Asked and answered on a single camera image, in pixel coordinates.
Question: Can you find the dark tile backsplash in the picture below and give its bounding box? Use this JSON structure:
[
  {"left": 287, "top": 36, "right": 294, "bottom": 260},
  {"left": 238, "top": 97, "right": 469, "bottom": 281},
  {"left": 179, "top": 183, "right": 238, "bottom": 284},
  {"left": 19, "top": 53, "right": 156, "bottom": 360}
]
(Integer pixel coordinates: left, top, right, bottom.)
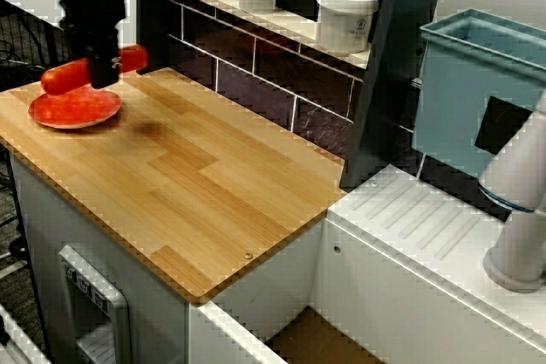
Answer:
[{"left": 138, "top": 0, "right": 427, "bottom": 180}]

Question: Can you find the large printed white-lid jar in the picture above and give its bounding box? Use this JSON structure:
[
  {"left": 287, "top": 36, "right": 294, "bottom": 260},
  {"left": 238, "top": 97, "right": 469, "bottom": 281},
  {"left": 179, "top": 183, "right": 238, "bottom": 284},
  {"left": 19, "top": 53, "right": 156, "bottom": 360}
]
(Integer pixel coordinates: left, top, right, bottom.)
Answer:
[{"left": 315, "top": 0, "right": 381, "bottom": 55}]

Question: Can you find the grey ice dispenser panel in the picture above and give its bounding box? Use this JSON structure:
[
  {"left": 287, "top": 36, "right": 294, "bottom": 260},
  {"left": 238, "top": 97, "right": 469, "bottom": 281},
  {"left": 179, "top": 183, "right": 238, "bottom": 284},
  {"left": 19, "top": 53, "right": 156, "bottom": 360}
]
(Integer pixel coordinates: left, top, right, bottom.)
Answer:
[{"left": 58, "top": 244, "right": 131, "bottom": 364}]

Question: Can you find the grey white faucet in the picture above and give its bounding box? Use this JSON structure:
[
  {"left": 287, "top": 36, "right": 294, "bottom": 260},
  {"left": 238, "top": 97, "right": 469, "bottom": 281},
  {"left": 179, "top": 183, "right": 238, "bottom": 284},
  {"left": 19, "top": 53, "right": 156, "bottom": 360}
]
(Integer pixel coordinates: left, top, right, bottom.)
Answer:
[{"left": 477, "top": 90, "right": 546, "bottom": 295}]

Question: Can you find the teal plastic bin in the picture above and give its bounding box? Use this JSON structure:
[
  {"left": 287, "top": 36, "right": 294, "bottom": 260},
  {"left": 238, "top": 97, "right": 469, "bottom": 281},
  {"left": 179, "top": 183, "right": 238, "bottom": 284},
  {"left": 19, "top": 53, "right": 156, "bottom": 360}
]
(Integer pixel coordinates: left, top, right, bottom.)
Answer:
[{"left": 410, "top": 8, "right": 546, "bottom": 222}]

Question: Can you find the dark upright panel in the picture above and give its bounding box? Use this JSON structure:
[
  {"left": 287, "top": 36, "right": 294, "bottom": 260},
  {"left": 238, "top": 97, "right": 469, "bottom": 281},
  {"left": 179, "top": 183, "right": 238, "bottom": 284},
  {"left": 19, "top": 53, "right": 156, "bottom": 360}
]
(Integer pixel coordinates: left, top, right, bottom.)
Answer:
[{"left": 340, "top": 0, "right": 450, "bottom": 189}]

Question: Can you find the red plate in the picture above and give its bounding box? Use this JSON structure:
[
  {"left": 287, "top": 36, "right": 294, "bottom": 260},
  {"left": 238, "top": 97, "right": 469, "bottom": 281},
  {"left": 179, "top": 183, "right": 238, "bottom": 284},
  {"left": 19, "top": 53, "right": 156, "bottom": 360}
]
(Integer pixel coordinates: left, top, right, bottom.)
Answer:
[{"left": 27, "top": 85, "right": 123, "bottom": 130}]

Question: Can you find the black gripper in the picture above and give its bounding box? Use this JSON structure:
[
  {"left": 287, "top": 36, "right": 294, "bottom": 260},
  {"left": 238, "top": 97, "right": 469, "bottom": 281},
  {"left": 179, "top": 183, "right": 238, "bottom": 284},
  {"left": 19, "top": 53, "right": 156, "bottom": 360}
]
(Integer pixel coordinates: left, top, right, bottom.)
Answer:
[{"left": 58, "top": 0, "right": 130, "bottom": 90}]

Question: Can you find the white toy kitchen cabinet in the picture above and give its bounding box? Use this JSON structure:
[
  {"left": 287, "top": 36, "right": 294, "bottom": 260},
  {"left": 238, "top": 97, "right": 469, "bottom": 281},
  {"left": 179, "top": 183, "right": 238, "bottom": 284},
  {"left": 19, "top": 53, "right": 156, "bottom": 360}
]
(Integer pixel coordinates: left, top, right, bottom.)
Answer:
[{"left": 0, "top": 142, "right": 546, "bottom": 364}]

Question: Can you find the black wire basket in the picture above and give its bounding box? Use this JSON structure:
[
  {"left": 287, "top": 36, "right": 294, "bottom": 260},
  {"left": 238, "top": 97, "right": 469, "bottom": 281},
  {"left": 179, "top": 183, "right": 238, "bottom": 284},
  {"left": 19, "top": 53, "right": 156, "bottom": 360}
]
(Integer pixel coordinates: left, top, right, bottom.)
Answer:
[{"left": 0, "top": 8, "right": 72, "bottom": 82}]

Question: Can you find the metal rail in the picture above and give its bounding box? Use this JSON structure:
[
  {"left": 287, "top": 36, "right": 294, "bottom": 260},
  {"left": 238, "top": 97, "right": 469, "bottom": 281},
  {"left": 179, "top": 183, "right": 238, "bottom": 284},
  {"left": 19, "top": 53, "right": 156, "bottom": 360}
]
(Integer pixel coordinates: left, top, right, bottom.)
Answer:
[{"left": 0, "top": 303, "right": 52, "bottom": 364}]

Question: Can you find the red toy sausage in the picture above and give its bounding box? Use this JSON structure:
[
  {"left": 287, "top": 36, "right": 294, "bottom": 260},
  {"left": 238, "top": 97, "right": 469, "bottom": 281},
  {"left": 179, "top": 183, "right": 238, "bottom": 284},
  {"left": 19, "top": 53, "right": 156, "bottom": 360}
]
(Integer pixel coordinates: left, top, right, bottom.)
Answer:
[{"left": 40, "top": 43, "right": 150, "bottom": 97}]

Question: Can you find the white shelf ledge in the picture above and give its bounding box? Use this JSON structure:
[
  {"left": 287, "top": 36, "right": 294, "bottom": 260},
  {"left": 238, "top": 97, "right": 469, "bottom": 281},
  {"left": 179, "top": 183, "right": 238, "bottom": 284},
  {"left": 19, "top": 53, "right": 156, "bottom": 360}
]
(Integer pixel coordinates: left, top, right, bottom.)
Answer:
[{"left": 140, "top": 0, "right": 370, "bottom": 71}]

